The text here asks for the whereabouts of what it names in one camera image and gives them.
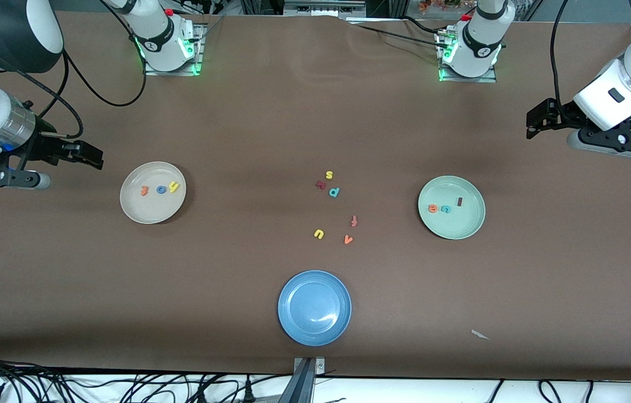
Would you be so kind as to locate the yellow foam letter y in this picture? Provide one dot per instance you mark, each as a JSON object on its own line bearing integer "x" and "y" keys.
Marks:
{"x": 173, "y": 187}

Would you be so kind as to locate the beige brown plate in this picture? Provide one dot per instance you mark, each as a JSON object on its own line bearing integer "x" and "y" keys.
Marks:
{"x": 153, "y": 210}

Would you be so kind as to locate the pale green plate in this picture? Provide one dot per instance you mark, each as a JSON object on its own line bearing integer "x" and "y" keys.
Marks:
{"x": 461, "y": 226}

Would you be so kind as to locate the orange artificial flowers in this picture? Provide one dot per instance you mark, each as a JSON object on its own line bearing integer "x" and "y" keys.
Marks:
{"x": 444, "y": 4}

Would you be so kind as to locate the white paper scrap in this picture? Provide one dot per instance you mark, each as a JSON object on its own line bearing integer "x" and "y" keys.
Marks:
{"x": 480, "y": 334}

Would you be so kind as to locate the brown paper table cover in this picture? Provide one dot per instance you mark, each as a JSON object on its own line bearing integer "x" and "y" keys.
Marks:
{"x": 315, "y": 112}

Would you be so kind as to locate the grey power strip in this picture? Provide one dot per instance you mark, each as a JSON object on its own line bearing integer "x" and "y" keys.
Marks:
{"x": 321, "y": 8}

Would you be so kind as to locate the blue plate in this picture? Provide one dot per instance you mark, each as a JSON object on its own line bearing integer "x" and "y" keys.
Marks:
{"x": 314, "y": 308}

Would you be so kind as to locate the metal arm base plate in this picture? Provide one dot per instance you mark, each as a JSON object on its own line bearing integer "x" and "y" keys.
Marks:
{"x": 489, "y": 78}
{"x": 153, "y": 71}

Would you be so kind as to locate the metal camera stand bracket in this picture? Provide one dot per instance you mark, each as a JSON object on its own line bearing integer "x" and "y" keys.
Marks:
{"x": 308, "y": 372}

